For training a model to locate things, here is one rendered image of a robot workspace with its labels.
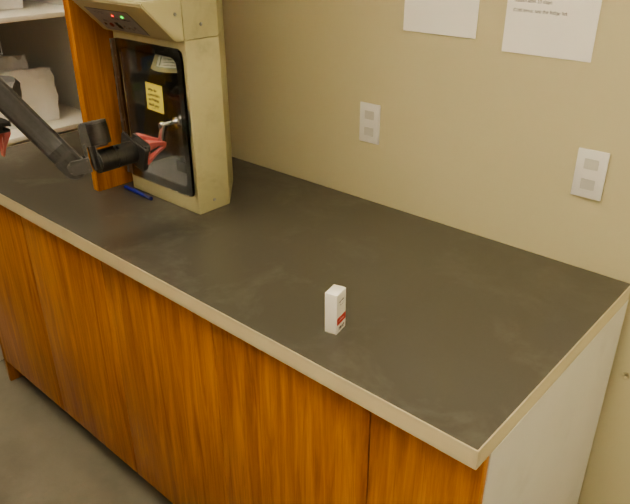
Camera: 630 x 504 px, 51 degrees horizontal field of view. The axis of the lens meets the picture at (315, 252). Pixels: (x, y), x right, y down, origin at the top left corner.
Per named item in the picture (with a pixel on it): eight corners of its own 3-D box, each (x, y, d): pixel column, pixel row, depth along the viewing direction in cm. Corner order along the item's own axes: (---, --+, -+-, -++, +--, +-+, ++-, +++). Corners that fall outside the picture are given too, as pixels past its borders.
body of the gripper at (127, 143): (127, 129, 170) (102, 136, 165) (151, 148, 166) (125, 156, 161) (126, 151, 174) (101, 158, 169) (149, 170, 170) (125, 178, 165)
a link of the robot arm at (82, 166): (68, 173, 165) (69, 177, 158) (55, 128, 162) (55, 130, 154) (116, 162, 169) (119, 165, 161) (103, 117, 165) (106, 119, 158)
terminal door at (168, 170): (132, 172, 200) (113, 36, 181) (195, 198, 181) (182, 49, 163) (130, 173, 199) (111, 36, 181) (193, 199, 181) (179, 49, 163)
